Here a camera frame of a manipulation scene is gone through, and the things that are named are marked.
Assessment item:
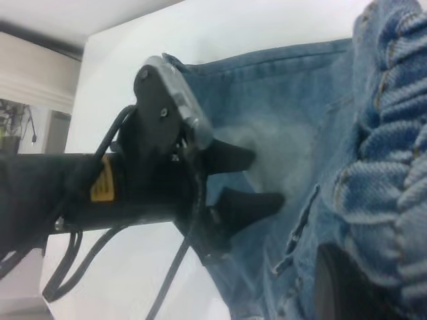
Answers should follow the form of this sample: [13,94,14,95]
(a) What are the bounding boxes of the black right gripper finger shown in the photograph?
[314,244,371,320]

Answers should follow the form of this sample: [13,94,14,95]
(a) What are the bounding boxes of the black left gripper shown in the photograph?
[79,138,286,257]

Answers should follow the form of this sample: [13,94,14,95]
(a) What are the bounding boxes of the blue denim pants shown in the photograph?
[163,0,427,320]

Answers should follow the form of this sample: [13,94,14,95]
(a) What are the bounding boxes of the white cabinet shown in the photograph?
[45,109,73,156]

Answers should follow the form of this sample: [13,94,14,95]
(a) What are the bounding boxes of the black hanging plug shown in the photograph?
[28,106,38,146]

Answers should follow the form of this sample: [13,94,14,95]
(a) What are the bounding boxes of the thin black cable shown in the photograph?
[41,105,137,303]
[143,166,206,320]

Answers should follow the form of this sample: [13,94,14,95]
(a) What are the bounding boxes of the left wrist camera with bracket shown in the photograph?
[132,54,214,156]

